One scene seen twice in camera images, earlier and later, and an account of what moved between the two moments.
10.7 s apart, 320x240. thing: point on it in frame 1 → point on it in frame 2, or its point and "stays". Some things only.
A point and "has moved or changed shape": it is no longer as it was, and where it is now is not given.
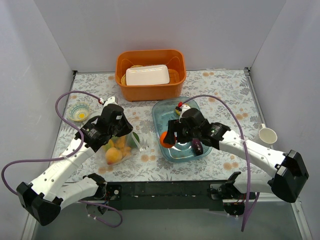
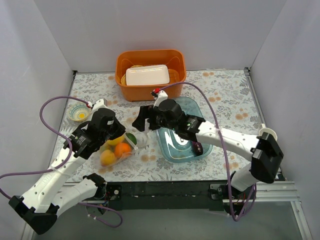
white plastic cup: (267, 135) stays
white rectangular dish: (147, 75) stays
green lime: (136, 136) has moved or changed shape
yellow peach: (113, 155) has moved or changed shape
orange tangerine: (162, 136) → (121, 148)
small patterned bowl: (79, 111) stays
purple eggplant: (197, 146) stays
